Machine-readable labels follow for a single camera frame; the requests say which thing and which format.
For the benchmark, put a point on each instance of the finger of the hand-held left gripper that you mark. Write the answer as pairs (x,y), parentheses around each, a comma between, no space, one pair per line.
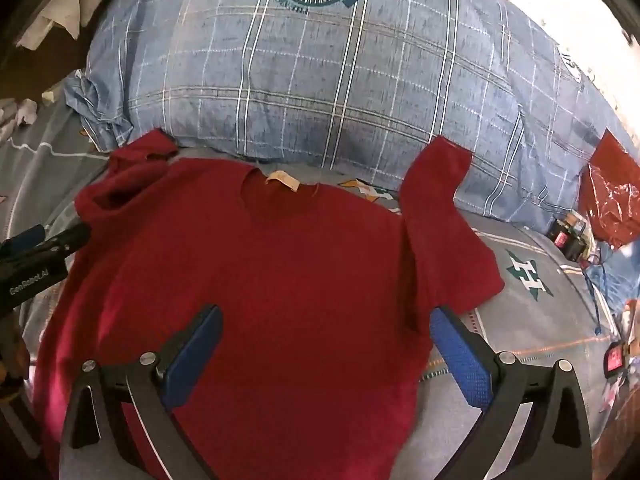
(27,236)
(65,240)

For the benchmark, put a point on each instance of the red and black gadget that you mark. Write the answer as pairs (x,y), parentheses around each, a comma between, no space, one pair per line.
(615,360)

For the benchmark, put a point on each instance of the red t-shirt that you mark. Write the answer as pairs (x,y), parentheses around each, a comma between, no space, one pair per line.
(300,285)

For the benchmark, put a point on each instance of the white cloth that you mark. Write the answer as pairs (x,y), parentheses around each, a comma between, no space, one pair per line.
(65,0)

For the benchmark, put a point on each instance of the red plastic bag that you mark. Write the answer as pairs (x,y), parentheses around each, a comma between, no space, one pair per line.
(610,195)

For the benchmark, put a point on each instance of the grey printed bedsheet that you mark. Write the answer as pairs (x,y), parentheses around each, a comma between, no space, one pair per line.
(540,320)

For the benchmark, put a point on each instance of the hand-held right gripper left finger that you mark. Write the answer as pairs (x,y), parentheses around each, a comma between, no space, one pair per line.
(192,355)

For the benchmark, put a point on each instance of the crumpled white tissue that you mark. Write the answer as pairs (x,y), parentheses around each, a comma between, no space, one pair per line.
(20,115)

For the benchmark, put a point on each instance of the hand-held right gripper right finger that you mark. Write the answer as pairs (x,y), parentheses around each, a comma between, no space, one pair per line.
(457,355)

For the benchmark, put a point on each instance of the blue plaid pillow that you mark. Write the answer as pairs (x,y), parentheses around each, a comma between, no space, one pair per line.
(350,85)

